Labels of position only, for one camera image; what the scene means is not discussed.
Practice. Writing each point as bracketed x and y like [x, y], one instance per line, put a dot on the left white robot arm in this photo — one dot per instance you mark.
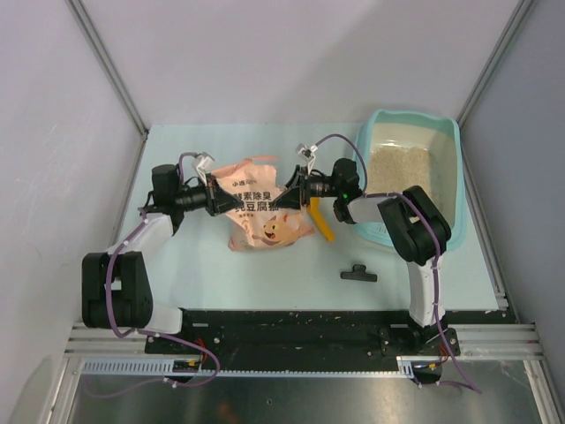
[115, 289]

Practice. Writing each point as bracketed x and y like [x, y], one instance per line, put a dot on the clean litter in box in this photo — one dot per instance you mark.
[394, 169]

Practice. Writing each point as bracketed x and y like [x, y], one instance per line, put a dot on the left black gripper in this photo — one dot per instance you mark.
[217, 200]

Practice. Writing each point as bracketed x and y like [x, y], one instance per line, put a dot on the teal plastic litter box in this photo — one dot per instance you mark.
[441, 137]

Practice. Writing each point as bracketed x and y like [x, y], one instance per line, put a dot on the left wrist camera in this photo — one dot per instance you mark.
[203, 164]

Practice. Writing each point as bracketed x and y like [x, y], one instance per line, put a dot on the black bag clip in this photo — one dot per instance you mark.
[359, 273]

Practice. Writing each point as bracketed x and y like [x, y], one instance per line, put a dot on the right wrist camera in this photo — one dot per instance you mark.
[308, 155]

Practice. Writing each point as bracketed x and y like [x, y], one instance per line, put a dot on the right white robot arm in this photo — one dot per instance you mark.
[417, 229]

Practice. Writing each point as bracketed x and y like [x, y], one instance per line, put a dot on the pink cat litter bag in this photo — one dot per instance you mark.
[259, 224]

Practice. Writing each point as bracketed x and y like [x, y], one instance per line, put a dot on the grey slotted cable duct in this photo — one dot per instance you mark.
[181, 368]

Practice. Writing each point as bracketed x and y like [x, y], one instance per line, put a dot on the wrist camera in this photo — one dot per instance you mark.
[308, 155]
[203, 164]

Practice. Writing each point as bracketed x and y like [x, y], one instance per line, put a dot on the yellow plastic litter scoop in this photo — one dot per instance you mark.
[319, 220]

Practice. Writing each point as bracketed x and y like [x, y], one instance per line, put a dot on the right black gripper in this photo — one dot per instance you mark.
[297, 190]

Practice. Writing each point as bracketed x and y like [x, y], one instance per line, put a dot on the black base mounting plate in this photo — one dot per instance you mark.
[390, 333]

